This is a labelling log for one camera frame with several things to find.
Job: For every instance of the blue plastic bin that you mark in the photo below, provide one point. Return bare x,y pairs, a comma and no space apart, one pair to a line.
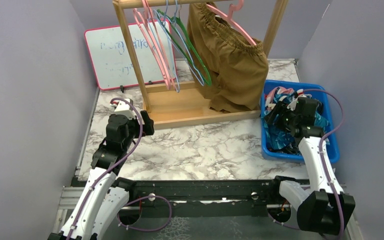
318,93

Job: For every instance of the green hanger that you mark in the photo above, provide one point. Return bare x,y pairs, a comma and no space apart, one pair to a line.
196,57

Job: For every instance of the wooden clothes rack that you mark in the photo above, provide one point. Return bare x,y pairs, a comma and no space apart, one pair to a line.
170,109

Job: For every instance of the pink plastic hanger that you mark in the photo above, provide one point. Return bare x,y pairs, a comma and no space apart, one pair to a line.
138,16

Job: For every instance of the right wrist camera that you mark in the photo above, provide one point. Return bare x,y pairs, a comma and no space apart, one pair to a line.
297,95

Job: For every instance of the pink framed whiteboard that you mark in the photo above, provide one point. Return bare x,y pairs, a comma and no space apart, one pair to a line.
111,60

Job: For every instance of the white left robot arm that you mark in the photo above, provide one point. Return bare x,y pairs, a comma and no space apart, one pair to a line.
105,193

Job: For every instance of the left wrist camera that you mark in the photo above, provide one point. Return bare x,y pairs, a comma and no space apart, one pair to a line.
122,108

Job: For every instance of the thin pink wire hanger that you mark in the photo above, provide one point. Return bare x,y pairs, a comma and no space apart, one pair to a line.
161,56

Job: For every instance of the pink hanger under khaki shorts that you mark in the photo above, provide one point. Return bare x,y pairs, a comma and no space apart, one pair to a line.
228,17

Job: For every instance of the khaki brown shorts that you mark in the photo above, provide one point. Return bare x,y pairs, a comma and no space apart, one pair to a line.
237,69

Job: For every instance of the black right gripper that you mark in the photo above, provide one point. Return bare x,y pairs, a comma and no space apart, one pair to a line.
281,109

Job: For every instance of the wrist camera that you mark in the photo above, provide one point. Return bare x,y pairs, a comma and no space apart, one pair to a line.
122,108
297,95

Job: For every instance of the dark blue patterned shorts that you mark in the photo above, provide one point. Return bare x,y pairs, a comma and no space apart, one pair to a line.
312,124

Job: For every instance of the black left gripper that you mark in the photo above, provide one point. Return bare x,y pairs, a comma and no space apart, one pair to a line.
147,128

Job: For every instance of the black metal base rail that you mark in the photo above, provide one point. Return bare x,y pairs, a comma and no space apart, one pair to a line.
204,198

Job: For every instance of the light blue wire hanger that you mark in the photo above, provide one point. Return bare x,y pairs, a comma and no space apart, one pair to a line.
169,47

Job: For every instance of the pink patterned shorts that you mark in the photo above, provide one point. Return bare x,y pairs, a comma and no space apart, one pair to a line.
276,95

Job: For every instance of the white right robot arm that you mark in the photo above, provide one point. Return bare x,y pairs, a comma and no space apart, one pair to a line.
324,208

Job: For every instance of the grey camo shorts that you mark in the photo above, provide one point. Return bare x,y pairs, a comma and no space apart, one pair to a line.
277,140

